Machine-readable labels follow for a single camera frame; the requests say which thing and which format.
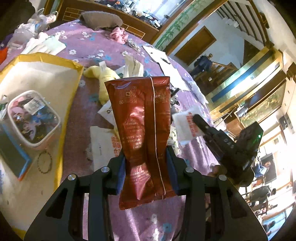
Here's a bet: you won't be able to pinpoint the clear box of figurines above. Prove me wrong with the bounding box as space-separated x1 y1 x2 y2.
7 90 61 150

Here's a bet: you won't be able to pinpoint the yellow plush towel toy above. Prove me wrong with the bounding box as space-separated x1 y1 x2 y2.
83 66 120 105

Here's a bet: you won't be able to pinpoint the dark bead bracelet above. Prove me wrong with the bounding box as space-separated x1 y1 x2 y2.
36 150 53 175

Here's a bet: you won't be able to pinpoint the pink fluffy cloth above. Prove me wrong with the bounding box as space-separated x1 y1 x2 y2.
109 27 128 45

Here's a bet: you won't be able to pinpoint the yellow rimmed white tray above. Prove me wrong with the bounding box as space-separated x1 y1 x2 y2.
1 53 83 240

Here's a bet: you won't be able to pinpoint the red foil snack pouch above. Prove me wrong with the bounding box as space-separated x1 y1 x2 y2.
105 76 175 210

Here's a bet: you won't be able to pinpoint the tall white paper bag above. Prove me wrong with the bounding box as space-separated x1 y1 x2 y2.
123 55 144 78

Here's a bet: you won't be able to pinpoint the white paper sheets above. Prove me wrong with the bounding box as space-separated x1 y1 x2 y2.
143 46 189 91

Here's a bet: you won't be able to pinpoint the white gloves pile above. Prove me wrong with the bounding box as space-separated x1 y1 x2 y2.
21 32 66 56

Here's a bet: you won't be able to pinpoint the large white pouch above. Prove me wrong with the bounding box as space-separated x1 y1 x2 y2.
97 101 117 127

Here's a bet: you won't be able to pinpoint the right hand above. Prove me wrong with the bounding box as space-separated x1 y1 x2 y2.
207 165 221 178

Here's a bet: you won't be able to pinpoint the blue framed dark tablet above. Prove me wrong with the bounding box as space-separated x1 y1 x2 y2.
1 123 32 181

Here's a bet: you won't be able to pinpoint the white pouch red text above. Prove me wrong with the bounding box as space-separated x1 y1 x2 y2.
90 126 121 171

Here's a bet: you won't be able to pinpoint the clear plastic bag toy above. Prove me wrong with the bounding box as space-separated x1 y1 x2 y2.
28 8 58 33

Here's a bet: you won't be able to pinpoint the white packet red print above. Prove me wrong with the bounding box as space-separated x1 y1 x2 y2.
172 110 204 146

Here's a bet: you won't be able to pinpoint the wooden cabinet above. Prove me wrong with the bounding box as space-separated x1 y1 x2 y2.
43 0 167 45

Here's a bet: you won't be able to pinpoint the purple floral tablecloth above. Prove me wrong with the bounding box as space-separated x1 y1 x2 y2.
0 19 223 241

